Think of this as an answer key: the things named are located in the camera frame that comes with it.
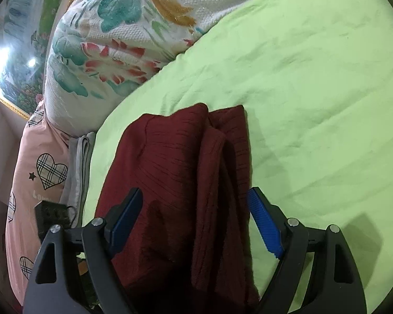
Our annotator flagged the maroon hooded sweater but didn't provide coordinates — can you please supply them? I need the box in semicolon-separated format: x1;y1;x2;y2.
93;102;261;314

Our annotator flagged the folded grey towel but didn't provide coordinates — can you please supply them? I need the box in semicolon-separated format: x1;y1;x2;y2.
61;131;97;226

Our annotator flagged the white floral blanket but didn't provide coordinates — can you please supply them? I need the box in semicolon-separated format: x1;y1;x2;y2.
44;0;297;138

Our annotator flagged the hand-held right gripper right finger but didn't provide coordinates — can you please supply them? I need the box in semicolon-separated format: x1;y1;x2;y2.
247;186;368;314

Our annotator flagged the framed landscape wall painting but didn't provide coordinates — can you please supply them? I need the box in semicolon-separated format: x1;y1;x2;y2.
0;0;77;120

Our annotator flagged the black box with cable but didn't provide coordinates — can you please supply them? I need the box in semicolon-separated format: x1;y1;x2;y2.
34;200;77;238

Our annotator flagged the light green bed sheet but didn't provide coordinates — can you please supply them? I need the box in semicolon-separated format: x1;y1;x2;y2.
80;0;393;314

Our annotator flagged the pink heart print quilt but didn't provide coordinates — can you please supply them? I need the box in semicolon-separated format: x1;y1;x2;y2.
5;100;81;305

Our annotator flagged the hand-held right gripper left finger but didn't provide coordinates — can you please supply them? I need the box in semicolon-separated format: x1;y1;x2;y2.
23;187;144;314

